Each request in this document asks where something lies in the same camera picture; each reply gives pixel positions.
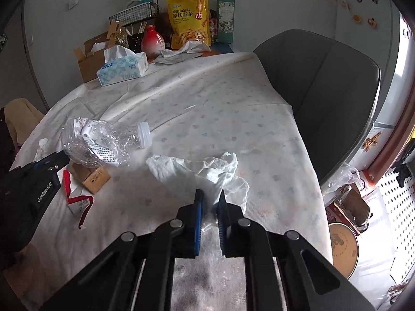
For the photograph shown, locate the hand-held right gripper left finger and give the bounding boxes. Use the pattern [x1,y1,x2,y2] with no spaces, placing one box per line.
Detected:
[39,189,205,311]

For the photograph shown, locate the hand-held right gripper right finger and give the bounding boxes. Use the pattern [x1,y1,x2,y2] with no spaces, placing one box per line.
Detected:
[217,193,375,311]

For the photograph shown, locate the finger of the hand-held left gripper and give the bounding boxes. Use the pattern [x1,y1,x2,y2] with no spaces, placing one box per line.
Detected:
[34,152,70,172]

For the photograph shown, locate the small brown cardboard box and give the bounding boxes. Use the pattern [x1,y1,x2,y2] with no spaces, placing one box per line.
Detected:
[71,162,111,195]

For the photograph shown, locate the red white carton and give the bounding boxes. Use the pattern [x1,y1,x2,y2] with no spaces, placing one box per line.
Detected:
[61,169,94,229]

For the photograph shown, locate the large white tissue paper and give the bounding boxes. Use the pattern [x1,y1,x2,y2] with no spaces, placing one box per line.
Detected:
[146,152,250,232]

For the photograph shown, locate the crushed clear plastic bottle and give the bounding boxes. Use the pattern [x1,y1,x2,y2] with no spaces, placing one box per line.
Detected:
[61,117,153,168]

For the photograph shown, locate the cream round trash bin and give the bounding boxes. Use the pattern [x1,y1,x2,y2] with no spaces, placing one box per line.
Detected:
[327,222,360,281]

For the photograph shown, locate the black cloth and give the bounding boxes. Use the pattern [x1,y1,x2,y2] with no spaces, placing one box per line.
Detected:
[0,107,17,169]

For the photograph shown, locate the tan jacket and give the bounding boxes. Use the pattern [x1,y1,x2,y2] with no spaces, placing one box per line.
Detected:
[4,98,44,146]

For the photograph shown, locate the open brown cardboard box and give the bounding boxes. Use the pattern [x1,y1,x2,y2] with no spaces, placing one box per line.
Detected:
[73,23,125,83]

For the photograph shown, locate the white patterned tablecloth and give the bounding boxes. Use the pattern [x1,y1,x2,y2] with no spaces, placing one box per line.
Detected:
[10,51,334,311]

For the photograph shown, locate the blue white tissue pack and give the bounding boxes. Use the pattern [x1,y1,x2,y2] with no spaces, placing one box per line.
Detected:
[96,45,149,87]

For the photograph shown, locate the torn brown cardboard box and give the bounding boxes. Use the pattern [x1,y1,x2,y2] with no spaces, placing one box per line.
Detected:
[326,185,372,234]

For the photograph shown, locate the translucent white plastic bag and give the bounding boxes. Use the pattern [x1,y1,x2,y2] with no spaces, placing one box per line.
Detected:
[324,164,360,195]

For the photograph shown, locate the dark utensil holder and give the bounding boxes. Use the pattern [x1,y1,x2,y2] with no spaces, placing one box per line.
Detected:
[126,27,145,52]

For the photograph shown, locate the flat grey paper packet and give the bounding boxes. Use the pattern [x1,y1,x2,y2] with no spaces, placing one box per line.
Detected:
[154,53,195,65]

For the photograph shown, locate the red white vase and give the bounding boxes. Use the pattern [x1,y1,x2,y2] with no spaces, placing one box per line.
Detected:
[141,25,165,54]

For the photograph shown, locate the grey upholstered chair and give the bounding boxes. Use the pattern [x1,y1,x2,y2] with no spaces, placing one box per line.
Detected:
[252,29,381,185]

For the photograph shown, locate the orange animal fridge magnets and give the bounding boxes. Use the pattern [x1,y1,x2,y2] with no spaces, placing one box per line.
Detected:
[361,131,382,151]

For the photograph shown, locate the crumpled white plastic bag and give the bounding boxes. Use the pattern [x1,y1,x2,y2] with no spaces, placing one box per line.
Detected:
[159,40,211,59]

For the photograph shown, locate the yellow snack bag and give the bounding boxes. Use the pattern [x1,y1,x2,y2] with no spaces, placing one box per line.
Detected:
[167,0,211,51]

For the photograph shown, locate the tall green patterned box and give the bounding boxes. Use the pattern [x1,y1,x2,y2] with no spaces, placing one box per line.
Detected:
[217,0,236,44]

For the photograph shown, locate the white refrigerator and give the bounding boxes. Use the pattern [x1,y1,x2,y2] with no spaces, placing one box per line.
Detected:
[334,0,412,177]

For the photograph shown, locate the black wire basket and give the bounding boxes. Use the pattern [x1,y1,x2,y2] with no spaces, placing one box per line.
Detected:
[108,3,156,26]

